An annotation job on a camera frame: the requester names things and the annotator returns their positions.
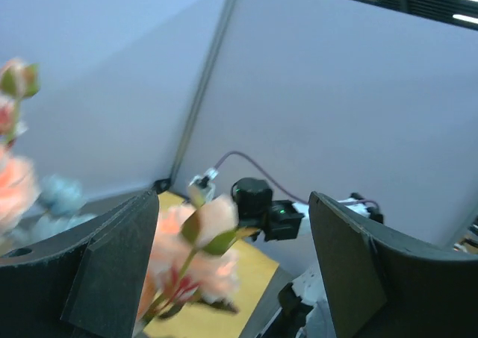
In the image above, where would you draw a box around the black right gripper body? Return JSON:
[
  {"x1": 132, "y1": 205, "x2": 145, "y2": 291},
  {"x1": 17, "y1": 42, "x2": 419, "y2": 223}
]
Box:
[{"x1": 231, "y1": 178, "x2": 273, "y2": 229}]

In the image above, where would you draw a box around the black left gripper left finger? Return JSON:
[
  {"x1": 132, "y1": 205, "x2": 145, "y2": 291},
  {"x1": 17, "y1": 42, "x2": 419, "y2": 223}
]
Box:
[{"x1": 1, "y1": 190, "x2": 159, "y2": 338}]

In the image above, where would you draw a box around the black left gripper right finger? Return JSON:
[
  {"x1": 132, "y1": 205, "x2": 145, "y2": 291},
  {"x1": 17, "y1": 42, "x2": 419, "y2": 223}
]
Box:
[{"x1": 309, "y1": 192, "x2": 477, "y2": 337}]

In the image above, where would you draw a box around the orange yellow wrapping paper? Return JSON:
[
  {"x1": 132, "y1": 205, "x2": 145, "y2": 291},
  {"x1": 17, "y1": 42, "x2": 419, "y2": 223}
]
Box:
[{"x1": 133, "y1": 195, "x2": 279, "y2": 337}]

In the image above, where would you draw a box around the blue flower stem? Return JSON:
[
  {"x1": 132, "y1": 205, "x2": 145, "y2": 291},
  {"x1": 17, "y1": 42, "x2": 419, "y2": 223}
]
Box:
[{"x1": 5, "y1": 175, "x2": 97, "y2": 247}]

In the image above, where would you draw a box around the small pink bud stem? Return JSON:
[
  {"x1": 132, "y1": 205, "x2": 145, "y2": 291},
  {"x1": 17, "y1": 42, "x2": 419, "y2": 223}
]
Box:
[{"x1": 134, "y1": 195, "x2": 258, "y2": 332}]

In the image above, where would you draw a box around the large peach peony stem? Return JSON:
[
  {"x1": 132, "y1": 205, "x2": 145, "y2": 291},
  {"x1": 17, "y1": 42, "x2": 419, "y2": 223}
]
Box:
[{"x1": 1, "y1": 152, "x2": 40, "y2": 235}]

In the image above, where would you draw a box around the pink rose flower stem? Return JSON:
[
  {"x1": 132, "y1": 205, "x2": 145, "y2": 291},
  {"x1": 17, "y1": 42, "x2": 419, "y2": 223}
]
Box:
[{"x1": 1, "y1": 58, "x2": 40, "y2": 150}]

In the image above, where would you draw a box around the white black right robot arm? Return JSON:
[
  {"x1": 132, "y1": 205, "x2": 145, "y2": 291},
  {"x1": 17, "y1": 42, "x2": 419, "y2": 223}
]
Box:
[{"x1": 231, "y1": 178, "x2": 335, "y2": 337}]

